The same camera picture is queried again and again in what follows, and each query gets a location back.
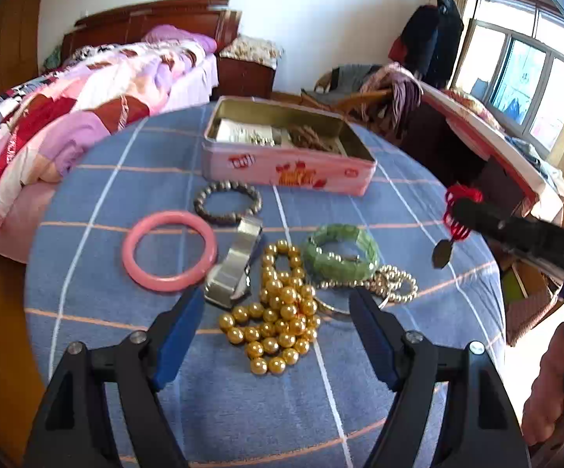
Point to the white paper packet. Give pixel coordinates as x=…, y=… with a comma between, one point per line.
x=235, y=131

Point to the pink edged table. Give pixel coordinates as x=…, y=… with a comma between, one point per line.
x=477, y=131

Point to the pink tin box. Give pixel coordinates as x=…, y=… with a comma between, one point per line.
x=282, y=170

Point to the pink striped garment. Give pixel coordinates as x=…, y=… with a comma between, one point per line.
x=404, y=92

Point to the silver wrist watch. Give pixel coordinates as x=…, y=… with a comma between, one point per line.
x=228, y=273

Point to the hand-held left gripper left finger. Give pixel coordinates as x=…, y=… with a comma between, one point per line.
x=179, y=336

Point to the floral cloth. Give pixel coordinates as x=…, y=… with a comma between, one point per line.
x=252, y=48

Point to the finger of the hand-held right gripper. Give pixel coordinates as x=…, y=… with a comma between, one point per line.
x=477, y=215

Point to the dark wooden bed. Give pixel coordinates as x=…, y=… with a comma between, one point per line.
x=164, y=14

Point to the pink patchwork quilt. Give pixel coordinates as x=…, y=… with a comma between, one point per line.
x=67, y=117

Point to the dark wooden nightstand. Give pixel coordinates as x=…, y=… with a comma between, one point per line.
x=245, y=80

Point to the hanging dark clothes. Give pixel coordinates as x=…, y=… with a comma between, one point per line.
x=428, y=39

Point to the thin silver bangle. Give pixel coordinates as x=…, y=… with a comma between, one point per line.
x=333, y=309

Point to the pink bangle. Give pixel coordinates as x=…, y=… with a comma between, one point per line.
x=130, y=258

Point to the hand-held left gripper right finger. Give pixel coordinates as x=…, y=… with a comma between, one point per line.
x=379, y=341

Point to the wooden chair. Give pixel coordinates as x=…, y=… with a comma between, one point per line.
x=355, y=102

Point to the blue plaid tablecloth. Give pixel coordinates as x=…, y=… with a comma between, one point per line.
x=116, y=351

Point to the purple pillow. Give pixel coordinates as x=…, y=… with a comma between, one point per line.
x=179, y=36

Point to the person's right hand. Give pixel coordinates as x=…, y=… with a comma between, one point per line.
x=550, y=375

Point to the grey garment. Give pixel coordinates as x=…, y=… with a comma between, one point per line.
x=345, y=78

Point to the window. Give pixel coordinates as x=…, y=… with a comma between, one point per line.
x=521, y=73

